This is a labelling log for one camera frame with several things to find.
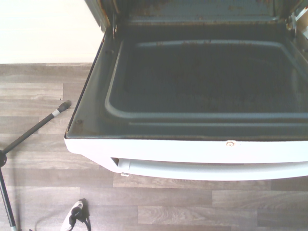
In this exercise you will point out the white and black shoe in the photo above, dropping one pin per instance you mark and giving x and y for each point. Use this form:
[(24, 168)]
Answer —
[(73, 215)]

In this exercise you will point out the black camera tripod stand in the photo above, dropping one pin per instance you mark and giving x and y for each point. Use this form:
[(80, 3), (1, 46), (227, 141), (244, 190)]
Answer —
[(24, 134)]

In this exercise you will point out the white oven door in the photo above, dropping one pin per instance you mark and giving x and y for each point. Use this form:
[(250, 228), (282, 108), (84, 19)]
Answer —
[(202, 96)]

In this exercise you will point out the white oven body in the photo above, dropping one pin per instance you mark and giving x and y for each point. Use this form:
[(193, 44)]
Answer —
[(192, 9)]

